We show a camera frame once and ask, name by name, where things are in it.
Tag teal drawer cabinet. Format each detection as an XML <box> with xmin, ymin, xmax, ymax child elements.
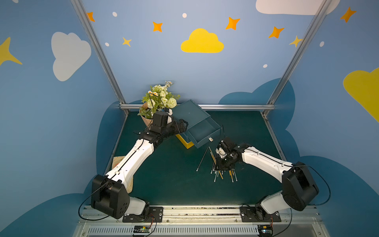
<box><xmin>172</xmin><ymin>99</ymin><xmax>212</xmax><ymax>150</ymax></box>

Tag teal drawer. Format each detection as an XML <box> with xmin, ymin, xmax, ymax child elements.
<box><xmin>180</xmin><ymin>117</ymin><xmax>222</xmax><ymax>148</ymax></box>

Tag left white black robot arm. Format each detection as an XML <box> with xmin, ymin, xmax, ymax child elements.
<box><xmin>91</xmin><ymin>119</ymin><xmax>188</xmax><ymax>219</ymax></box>

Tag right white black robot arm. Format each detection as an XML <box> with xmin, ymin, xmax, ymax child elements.
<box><xmin>215</xmin><ymin>137</ymin><xmax>319</xmax><ymax>220</ymax></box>

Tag yellow bottom drawer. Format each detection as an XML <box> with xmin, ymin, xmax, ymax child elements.
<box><xmin>176</xmin><ymin>134</ymin><xmax>194</xmax><ymax>149</ymax></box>

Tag lone black pencil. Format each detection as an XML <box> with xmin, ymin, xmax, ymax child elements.
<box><xmin>196</xmin><ymin>147</ymin><xmax>209</xmax><ymax>172</ymax></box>

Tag terracotta flower pot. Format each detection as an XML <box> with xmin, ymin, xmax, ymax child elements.
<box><xmin>140</xmin><ymin>102</ymin><xmax>174</xmax><ymax>128</ymax></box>

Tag artificial green white flowers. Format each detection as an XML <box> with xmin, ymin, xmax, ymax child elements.
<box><xmin>142</xmin><ymin>81</ymin><xmax>181</xmax><ymax>115</ymax></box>

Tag right green circuit board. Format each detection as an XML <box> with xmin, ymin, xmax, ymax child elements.
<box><xmin>258</xmin><ymin>225</ymin><xmax>273</xmax><ymax>237</ymax></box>

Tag green circuit board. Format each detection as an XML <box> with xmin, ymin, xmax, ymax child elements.
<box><xmin>133</xmin><ymin>226</ymin><xmax>151</xmax><ymax>235</ymax></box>
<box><xmin>258</xmin><ymin>225</ymin><xmax>273</xmax><ymax>237</ymax></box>

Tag left green circuit board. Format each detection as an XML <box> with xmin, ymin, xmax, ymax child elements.
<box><xmin>133</xmin><ymin>226</ymin><xmax>151</xmax><ymax>235</ymax></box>

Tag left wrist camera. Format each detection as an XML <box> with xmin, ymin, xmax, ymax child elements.
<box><xmin>152</xmin><ymin>111</ymin><xmax>169</xmax><ymax>127</ymax></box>

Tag aluminium back frame bar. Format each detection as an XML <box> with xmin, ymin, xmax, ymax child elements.
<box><xmin>120</xmin><ymin>103</ymin><xmax>275</xmax><ymax>111</ymax></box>

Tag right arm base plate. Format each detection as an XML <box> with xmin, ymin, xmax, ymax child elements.
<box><xmin>239</xmin><ymin>205</ymin><xmax>281</xmax><ymax>223</ymax></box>

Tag aluminium front rail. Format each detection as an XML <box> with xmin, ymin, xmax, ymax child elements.
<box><xmin>73</xmin><ymin>204</ymin><xmax>329</xmax><ymax>237</ymax></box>

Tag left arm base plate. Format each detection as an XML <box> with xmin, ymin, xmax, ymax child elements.
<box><xmin>122</xmin><ymin>206</ymin><xmax>164</xmax><ymax>223</ymax></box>

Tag left aluminium frame post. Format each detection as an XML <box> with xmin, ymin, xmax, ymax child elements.
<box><xmin>71</xmin><ymin>0</ymin><xmax>129</xmax><ymax>115</ymax></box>

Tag aluminium frame post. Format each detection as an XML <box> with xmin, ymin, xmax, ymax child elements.
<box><xmin>71</xmin><ymin>0</ymin><xmax>129</xmax><ymax>115</ymax></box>
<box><xmin>267</xmin><ymin>0</ymin><xmax>333</xmax><ymax>107</ymax></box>

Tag right aluminium frame post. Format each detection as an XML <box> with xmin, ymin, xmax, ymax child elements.
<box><xmin>267</xmin><ymin>0</ymin><xmax>333</xmax><ymax>107</ymax></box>

